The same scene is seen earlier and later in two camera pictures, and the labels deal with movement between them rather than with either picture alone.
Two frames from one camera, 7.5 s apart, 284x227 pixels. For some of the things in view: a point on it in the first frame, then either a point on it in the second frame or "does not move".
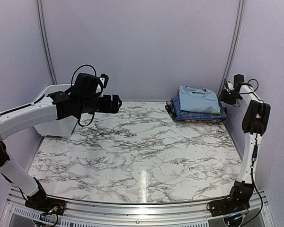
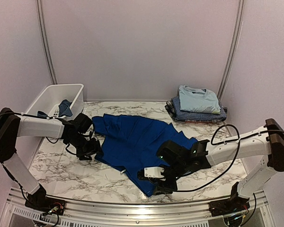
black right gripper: x=223 y=98 to x=164 y=188
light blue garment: x=199 y=100 does not move
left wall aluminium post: x=48 y=50 does not move
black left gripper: x=106 y=108 to x=95 y=148
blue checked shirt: x=180 y=114 does not move
